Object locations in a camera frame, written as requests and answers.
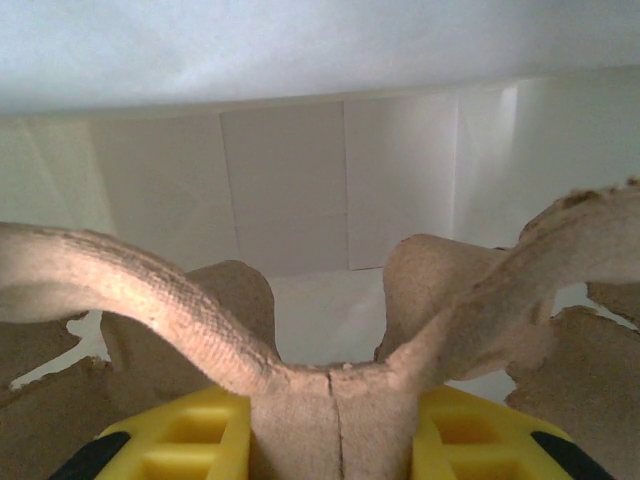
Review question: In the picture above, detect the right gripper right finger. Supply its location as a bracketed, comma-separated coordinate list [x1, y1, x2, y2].
[410, 385, 610, 480]

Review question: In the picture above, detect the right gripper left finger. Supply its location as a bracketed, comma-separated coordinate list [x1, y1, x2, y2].
[53, 384, 255, 480]

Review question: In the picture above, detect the brown pulp cup carrier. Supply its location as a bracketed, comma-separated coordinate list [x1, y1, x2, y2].
[0, 174, 640, 480]

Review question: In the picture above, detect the white paper takeout bag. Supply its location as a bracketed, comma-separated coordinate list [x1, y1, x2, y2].
[0, 0, 640, 396]

